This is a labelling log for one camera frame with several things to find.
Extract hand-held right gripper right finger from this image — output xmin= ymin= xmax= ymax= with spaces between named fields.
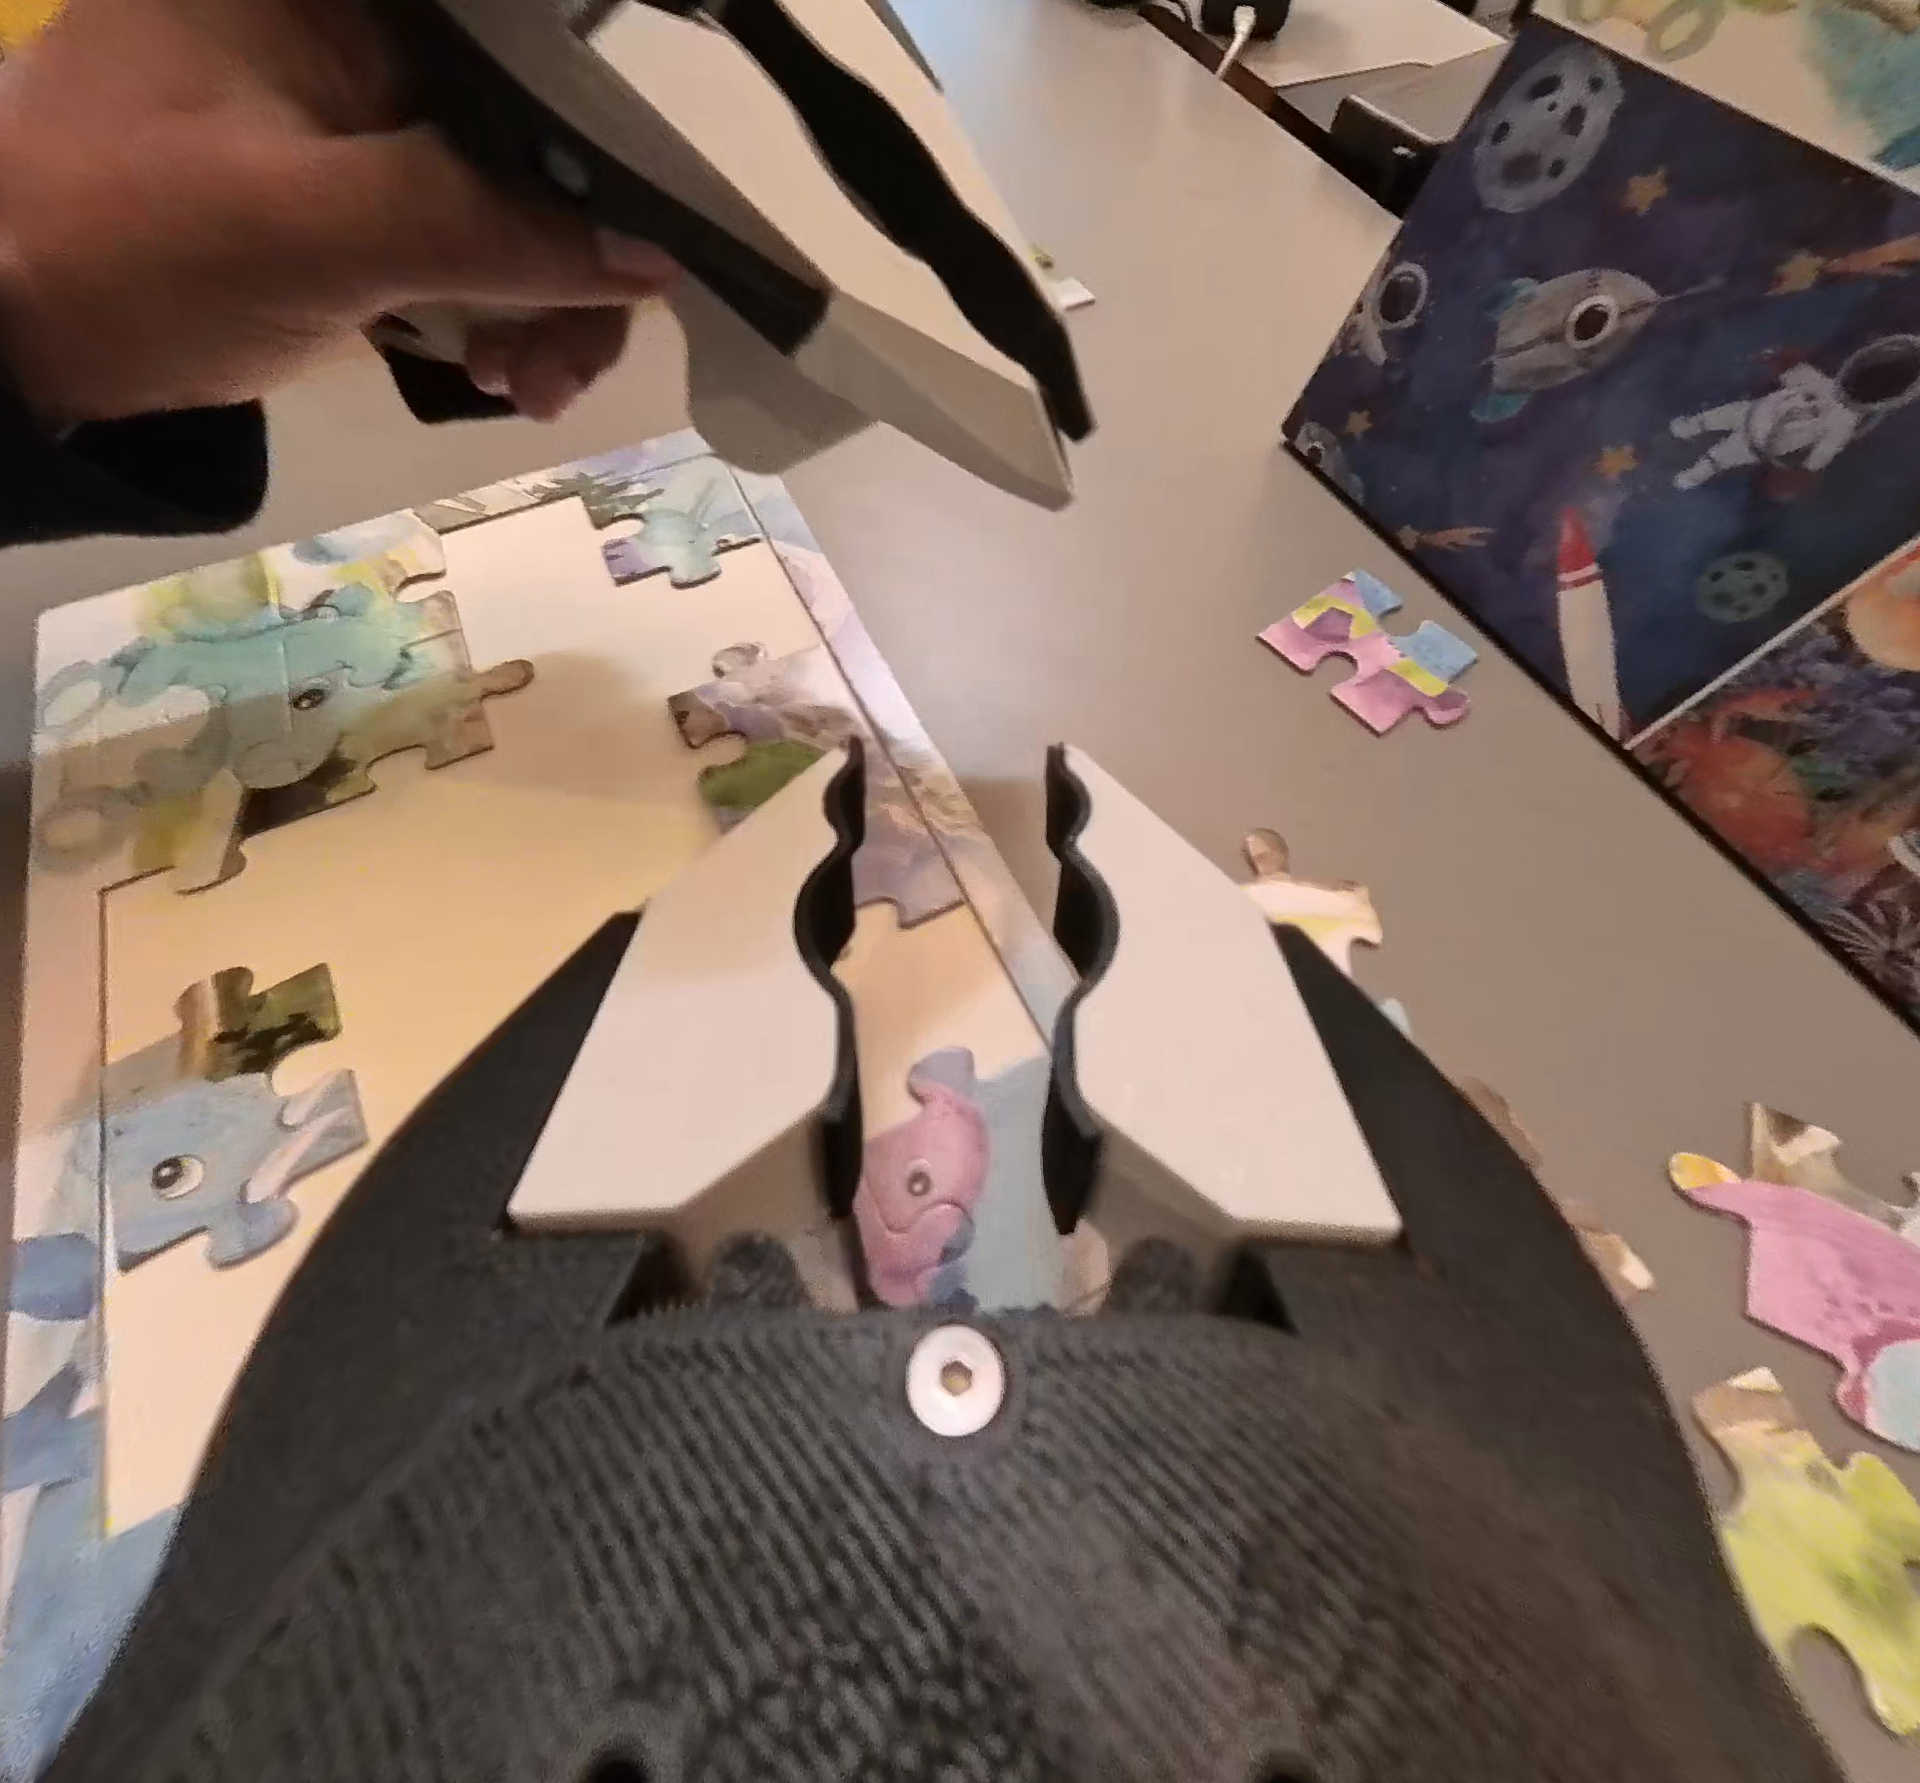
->
xmin=1047 ymin=741 xmax=1407 ymax=1264

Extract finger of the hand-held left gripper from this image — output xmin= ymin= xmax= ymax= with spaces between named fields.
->
xmin=586 ymin=0 xmax=1080 ymax=514
xmin=719 ymin=0 xmax=1096 ymax=444

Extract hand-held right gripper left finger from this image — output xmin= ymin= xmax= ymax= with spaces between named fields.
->
xmin=504 ymin=740 xmax=867 ymax=1267

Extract dinosaur puzzle board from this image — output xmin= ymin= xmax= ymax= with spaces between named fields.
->
xmin=0 ymin=427 xmax=1069 ymax=1783

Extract blue winged corner puzzle piece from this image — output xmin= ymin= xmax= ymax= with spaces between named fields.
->
xmin=584 ymin=457 xmax=765 ymax=591

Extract person's left hand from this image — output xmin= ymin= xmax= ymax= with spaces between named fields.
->
xmin=0 ymin=0 xmax=679 ymax=427

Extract pink lavender puzzle piece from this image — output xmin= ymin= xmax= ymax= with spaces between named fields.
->
xmin=856 ymin=1044 xmax=1053 ymax=1313

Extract purple green head puzzle piece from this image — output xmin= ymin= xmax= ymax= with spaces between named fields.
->
xmin=701 ymin=740 xmax=967 ymax=931

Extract purple blue yellow puzzle piece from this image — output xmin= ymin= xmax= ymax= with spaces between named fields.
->
xmin=1257 ymin=574 xmax=1480 ymax=732

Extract teal dinosaur eye puzzle piece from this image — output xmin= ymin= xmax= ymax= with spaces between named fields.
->
xmin=210 ymin=639 xmax=534 ymax=840

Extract yellow blue sky puzzle piece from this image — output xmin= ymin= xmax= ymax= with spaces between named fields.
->
xmin=286 ymin=542 xmax=467 ymax=681

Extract teal yellow green puzzle piece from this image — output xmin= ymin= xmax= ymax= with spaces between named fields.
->
xmin=29 ymin=740 xmax=250 ymax=898

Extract scattered loose puzzle pieces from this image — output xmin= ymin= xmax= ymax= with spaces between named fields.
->
xmin=1241 ymin=831 xmax=1920 ymax=1742

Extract teal dinosaur ear puzzle piece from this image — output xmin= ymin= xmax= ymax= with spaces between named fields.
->
xmin=38 ymin=582 xmax=300 ymax=752

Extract illustrated puzzle box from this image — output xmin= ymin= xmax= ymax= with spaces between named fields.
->
xmin=1284 ymin=0 xmax=1920 ymax=1041

